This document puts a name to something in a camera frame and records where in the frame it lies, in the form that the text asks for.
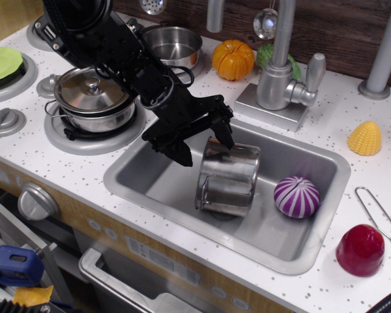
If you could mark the steel saucepan with handle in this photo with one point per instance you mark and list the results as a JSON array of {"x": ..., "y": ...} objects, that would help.
[{"x": 175, "y": 46}]

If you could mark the green toy vegetable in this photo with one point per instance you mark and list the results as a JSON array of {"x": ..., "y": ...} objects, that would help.
[{"x": 265, "y": 53}]

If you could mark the red toy apple half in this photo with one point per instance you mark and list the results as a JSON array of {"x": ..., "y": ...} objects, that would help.
[{"x": 361, "y": 251}]

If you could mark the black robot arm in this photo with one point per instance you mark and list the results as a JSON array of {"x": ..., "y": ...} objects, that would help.
[{"x": 91, "y": 34}]

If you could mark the grey stove knob front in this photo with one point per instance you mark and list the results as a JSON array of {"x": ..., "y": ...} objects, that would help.
[{"x": 11, "y": 121}]

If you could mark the small steel pot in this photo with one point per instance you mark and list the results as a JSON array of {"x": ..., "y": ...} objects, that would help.
[{"x": 227, "y": 178}]

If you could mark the front right stove burner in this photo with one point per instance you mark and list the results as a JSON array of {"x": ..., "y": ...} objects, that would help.
[{"x": 67, "y": 138}]

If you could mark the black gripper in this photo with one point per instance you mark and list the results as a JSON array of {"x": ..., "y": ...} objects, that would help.
[{"x": 182, "y": 115}]

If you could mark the silver toy faucet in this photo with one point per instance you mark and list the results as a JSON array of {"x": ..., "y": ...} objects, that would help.
[{"x": 279, "y": 99}]

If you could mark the grey oven door handle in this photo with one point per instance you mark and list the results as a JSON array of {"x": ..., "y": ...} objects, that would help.
[{"x": 129, "y": 287}]

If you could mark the steel pot with lid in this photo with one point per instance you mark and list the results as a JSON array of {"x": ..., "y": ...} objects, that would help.
[{"x": 92, "y": 102}]

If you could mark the green toy plate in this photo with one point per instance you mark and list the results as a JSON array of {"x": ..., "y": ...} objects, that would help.
[{"x": 10, "y": 61}]

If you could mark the yellow toy corn piece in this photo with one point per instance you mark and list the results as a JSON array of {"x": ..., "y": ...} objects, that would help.
[{"x": 365, "y": 139}]

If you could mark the grey toy sink basin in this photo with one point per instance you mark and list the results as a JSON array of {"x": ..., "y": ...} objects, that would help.
[{"x": 287, "y": 245}]

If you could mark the back left stove burner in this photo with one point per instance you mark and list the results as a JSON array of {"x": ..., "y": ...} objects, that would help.
[{"x": 35, "y": 40}]

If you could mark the orange toy pumpkin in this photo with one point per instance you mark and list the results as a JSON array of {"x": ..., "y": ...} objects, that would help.
[{"x": 233, "y": 60}]

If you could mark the hanging steel ladle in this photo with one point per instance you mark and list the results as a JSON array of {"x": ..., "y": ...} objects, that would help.
[{"x": 265, "y": 22}]

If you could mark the hanging perforated steel skimmer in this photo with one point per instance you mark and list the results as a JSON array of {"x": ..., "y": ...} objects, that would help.
[{"x": 153, "y": 7}]

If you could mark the grey oven dial knob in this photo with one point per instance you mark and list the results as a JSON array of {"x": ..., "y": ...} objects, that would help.
[{"x": 35, "y": 204}]

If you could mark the grey hanging utensil handle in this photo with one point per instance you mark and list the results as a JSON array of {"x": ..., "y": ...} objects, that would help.
[{"x": 215, "y": 15}]

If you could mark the blue clamp tool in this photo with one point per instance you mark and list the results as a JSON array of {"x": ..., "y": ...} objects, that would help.
[{"x": 20, "y": 267}]

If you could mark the yellow tape piece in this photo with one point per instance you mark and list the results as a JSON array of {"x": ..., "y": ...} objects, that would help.
[{"x": 31, "y": 296}]

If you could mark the grey stove knob left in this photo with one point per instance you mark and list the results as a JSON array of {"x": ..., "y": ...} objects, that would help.
[{"x": 45, "y": 87}]

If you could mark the purple striped toy onion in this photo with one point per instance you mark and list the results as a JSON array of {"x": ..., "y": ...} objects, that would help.
[{"x": 297, "y": 197}]

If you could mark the grey vertical post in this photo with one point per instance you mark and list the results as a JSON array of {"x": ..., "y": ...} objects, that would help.
[{"x": 376, "y": 87}]

